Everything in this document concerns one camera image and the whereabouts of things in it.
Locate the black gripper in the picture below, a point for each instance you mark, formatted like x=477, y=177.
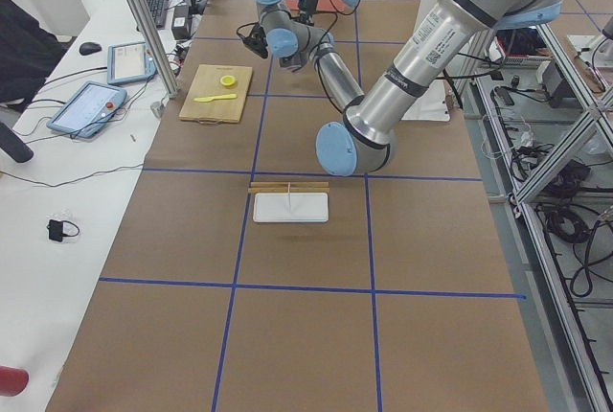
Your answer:
x=288, y=60
x=306, y=2

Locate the yellow lemon slice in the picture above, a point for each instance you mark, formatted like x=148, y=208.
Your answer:
x=228, y=80

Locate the yellow plastic knife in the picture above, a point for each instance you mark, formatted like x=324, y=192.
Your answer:
x=223, y=97

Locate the wooden cutting board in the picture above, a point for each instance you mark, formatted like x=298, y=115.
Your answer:
x=206, y=83

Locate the black power adapter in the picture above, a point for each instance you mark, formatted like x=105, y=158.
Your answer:
x=181, y=22

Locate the white rectangular tray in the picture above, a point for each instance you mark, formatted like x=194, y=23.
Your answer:
x=296, y=207

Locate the black keyboard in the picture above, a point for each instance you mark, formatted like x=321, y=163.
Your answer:
x=158, y=10

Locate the blue teach pendant far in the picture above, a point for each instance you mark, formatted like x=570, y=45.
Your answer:
x=128, y=63

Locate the blue teach pendant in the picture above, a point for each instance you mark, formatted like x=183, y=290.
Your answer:
x=128, y=63
x=88, y=111

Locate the black computer mouse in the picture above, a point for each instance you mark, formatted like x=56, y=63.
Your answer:
x=89, y=48

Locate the blue teach pendant near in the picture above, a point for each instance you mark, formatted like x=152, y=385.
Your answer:
x=88, y=111

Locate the small black clip device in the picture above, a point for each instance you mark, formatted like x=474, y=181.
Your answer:
x=59, y=230

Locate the red cylinder object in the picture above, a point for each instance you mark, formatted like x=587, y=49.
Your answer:
x=13, y=381

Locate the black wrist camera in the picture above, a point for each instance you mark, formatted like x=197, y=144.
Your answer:
x=255, y=41

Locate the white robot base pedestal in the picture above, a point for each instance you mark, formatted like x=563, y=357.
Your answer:
x=431, y=106

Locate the aluminium frame post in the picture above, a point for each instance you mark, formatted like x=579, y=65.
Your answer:
x=145, y=23

